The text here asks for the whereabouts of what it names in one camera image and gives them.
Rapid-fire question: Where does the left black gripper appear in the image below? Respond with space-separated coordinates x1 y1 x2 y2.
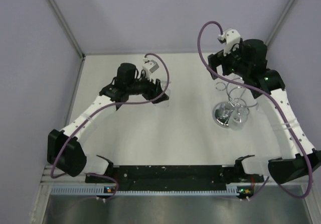
127 71 169 104

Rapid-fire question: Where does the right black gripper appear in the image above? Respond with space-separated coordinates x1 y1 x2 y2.
206 41 249 80

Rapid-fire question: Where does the clear wine glass one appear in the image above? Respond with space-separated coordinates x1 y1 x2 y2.
152 79 171 108

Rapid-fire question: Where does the clear wine glass four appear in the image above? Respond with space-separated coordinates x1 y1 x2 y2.
228 106 249 131

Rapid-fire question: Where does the clear wine glass three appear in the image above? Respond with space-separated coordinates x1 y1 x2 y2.
256 103 262 113

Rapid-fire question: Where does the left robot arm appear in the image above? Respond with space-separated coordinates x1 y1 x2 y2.
47 60 169 182

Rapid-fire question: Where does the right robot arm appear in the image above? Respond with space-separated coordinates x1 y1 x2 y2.
208 37 320 184

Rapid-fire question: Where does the chrome wine glass rack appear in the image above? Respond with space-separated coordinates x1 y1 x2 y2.
212 77 257 129

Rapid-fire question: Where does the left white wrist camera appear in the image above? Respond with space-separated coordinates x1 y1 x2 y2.
142 57 159 80

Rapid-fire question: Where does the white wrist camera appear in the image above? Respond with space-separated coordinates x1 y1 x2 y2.
218 28 241 56
142 57 159 80

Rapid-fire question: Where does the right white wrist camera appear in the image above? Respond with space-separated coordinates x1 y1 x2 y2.
218 28 241 56

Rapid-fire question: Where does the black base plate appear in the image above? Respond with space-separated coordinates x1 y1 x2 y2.
85 165 265 192

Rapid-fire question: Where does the aluminium frame post right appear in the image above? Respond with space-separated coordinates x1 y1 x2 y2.
265 0 298 48

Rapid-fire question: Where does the aluminium frame post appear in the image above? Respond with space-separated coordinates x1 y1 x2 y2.
265 0 298 48
46 0 85 59

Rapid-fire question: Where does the grey cable duct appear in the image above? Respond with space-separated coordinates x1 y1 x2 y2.
50 185 251 196

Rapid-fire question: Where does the aluminium frame post left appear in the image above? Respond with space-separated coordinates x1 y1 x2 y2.
46 0 85 59

